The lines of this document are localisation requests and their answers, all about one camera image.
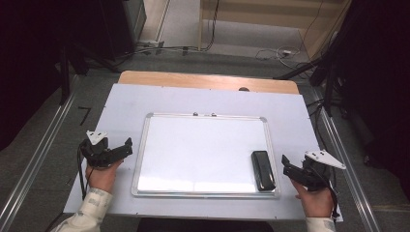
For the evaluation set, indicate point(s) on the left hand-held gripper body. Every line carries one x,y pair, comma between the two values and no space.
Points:
96,151

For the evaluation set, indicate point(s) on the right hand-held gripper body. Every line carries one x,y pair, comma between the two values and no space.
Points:
317,170

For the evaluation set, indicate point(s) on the black whiteboard eraser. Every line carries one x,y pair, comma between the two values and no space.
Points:
263,170

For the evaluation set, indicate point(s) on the person's left hand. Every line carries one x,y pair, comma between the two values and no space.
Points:
103,179

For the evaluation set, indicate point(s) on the person's right hand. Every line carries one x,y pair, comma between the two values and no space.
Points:
316,201

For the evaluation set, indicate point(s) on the large white sheet board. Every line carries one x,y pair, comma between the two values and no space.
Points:
129,103

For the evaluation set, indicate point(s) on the metal-framed whiteboard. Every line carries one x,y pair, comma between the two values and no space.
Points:
206,151

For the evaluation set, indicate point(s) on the wooden table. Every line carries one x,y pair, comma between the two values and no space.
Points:
193,79

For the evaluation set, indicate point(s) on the black stand leg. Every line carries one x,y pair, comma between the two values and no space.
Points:
299,71

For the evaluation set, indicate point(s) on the black cabinet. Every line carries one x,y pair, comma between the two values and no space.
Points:
122,25

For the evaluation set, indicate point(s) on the light wooden furniture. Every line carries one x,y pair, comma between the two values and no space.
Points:
257,19

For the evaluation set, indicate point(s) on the aluminium floor rail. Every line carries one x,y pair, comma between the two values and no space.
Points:
354,193
38,148

